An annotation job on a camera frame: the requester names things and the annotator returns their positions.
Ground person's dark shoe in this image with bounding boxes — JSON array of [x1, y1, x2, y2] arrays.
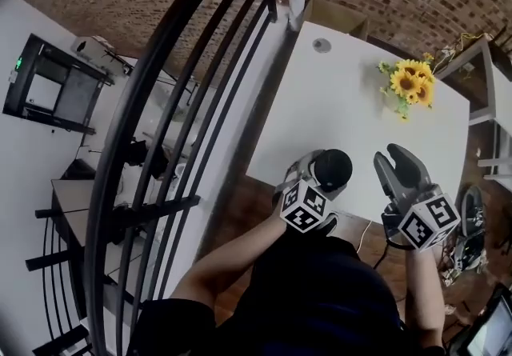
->
[[315, 212, 340, 238]]

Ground cardboard box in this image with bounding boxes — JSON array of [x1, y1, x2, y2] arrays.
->
[[302, 0, 369, 42]]

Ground white box with black mark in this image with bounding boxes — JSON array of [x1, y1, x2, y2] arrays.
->
[[70, 36, 106, 58]]

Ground grey device with cables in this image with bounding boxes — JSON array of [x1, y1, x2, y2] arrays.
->
[[439, 184, 487, 287]]

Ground black framed tablet screen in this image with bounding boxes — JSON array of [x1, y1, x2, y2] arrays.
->
[[450, 284, 512, 356]]

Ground black round ball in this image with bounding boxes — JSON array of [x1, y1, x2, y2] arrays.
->
[[314, 148, 354, 192]]

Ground yellow cable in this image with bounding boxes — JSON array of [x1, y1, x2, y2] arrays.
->
[[455, 32, 491, 47]]

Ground person's blue clothing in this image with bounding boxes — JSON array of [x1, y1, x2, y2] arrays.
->
[[127, 234, 445, 356]]

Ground person's left forearm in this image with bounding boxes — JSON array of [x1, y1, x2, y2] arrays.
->
[[175, 214, 289, 307]]

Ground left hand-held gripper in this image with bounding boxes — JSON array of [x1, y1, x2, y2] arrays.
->
[[274, 150, 346, 235]]

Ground white cable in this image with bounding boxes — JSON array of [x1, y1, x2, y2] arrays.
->
[[358, 220, 374, 254]]

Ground white side table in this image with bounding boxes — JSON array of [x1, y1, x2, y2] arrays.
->
[[434, 40, 512, 183]]

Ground black office chair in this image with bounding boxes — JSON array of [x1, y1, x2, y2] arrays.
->
[[126, 138, 169, 179]]

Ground sunflowers in white pot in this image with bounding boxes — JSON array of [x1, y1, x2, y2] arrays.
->
[[378, 52, 437, 123]]

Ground black metal railing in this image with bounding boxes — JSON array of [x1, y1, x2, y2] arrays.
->
[[26, 0, 279, 356]]

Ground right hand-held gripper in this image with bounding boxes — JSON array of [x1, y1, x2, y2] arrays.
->
[[374, 142, 461, 254]]

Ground black cable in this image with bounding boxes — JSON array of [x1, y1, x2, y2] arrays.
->
[[371, 240, 413, 270]]

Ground person's right forearm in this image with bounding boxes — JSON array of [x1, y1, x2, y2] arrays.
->
[[403, 248, 447, 347]]

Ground black framed glass door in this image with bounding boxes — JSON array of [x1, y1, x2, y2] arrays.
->
[[2, 33, 115, 135]]

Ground grey desk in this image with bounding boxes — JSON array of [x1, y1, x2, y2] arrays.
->
[[50, 178, 145, 267]]

